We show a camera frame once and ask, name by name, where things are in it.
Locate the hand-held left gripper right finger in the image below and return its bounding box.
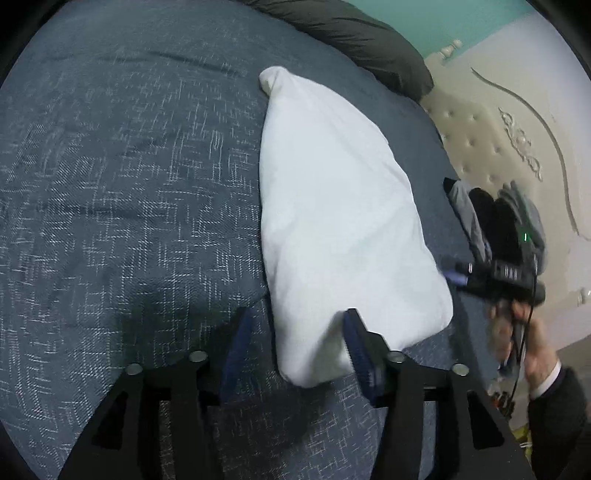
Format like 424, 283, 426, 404
342, 308, 536, 480

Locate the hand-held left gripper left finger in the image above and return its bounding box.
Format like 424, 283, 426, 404
58, 308, 254, 480

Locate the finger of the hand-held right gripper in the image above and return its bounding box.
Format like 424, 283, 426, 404
442, 262, 490, 291

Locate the white t-shirt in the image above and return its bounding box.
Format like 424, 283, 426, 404
257, 66, 454, 388

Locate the person's right forearm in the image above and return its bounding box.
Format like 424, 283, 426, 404
526, 362, 591, 480

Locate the person's right hand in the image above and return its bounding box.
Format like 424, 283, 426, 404
492, 302, 561, 393

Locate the lavender folded garment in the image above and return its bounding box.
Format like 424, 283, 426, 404
445, 180, 490, 259

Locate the grey folded sweatshirt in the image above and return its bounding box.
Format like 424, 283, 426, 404
496, 181, 548, 268

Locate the cream tufted headboard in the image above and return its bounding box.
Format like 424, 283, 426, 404
420, 39, 591, 352

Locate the blue-grey bed sheet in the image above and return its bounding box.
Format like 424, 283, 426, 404
0, 0, 504, 480

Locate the dark grey long pillow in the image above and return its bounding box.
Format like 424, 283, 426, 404
245, 0, 435, 103

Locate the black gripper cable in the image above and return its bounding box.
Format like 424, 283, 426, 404
508, 256, 541, 411

